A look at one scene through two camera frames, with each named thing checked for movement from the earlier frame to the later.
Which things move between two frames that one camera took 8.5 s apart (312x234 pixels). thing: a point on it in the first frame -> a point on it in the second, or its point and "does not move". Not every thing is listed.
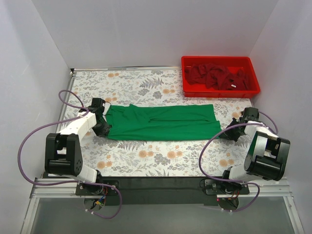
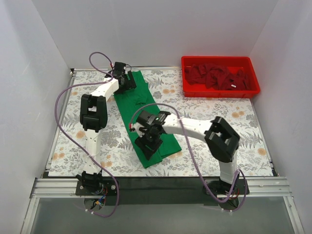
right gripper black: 230,132 -> 149,146
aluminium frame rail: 66,188 does not move
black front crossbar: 160,191 does not move
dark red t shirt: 216,76 does not move
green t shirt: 126,122 -> 134,101
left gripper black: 102,127 -> 130,81
